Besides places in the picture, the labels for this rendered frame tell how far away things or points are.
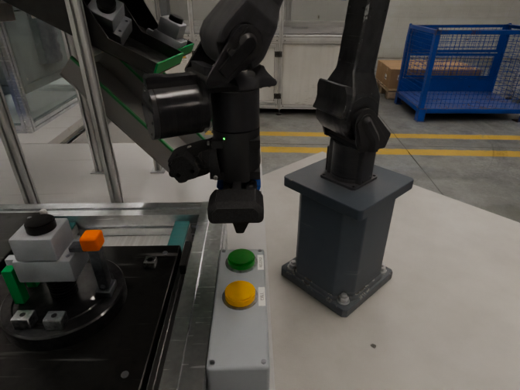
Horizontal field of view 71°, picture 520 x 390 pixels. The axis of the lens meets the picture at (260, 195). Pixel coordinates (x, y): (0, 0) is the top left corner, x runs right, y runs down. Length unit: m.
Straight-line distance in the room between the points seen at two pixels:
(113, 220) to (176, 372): 0.36
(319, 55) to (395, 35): 4.96
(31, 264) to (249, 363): 0.26
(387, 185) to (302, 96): 4.00
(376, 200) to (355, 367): 0.23
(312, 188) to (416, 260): 0.31
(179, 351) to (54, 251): 0.18
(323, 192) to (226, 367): 0.27
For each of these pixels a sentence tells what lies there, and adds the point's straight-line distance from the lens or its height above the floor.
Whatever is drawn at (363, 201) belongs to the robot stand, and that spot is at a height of 1.06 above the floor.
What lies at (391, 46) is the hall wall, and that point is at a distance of 9.30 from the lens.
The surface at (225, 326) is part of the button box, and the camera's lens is 0.47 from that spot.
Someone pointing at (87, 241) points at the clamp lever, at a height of 1.07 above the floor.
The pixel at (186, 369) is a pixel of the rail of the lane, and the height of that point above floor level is 0.95.
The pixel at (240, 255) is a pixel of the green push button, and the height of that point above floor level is 0.97.
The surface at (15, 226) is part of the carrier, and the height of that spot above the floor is 0.97.
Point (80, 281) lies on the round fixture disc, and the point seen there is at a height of 0.99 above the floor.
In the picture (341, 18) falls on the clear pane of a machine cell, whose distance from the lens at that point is 4.46.
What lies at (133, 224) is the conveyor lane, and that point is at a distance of 0.71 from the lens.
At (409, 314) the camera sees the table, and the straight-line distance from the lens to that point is 0.66.
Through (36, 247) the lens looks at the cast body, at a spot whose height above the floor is 1.08.
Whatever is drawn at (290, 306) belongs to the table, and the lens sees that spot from 0.63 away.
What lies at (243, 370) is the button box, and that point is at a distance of 0.44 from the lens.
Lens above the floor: 1.31
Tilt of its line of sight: 29 degrees down
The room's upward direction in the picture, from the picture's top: straight up
